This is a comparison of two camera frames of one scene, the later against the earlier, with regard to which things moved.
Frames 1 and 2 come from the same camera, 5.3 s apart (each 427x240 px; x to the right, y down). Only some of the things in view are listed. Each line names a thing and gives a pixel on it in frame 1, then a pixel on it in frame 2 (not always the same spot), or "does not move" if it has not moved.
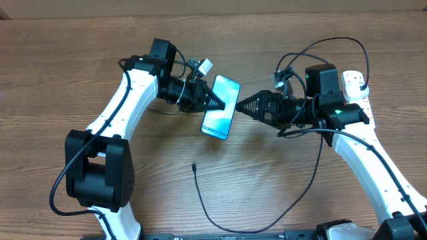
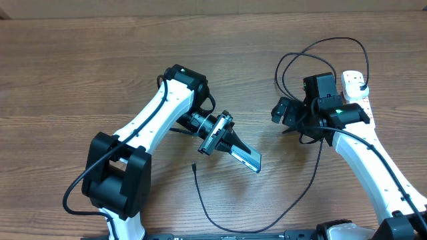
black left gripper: x=196 y=103 to x=221 y=133
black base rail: x=289 y=235 does not move
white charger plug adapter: x=351 y=91 does not move
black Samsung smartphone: x=217 y=123 to x=251 y=161
